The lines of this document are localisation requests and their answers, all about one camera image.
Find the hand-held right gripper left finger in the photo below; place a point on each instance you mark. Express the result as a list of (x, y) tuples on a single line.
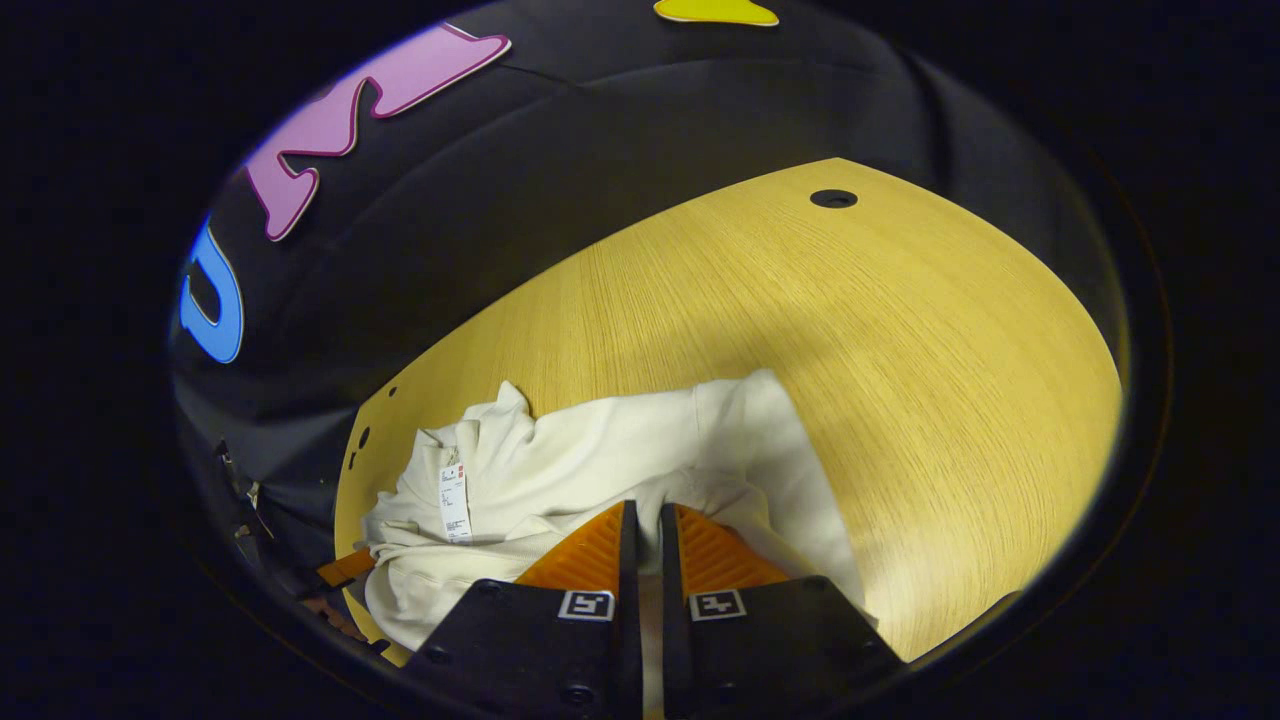
[(629, 620)]

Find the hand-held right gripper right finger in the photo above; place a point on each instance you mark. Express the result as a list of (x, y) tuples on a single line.
[(672, 620)]

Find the black backdrop cloth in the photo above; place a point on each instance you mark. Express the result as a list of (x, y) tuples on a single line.
[(600, 120)]

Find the cream white sweatshirt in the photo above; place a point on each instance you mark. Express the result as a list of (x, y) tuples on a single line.
[(600, 450)]

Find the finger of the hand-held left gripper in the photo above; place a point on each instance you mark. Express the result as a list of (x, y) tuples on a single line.
[(348, 568)]

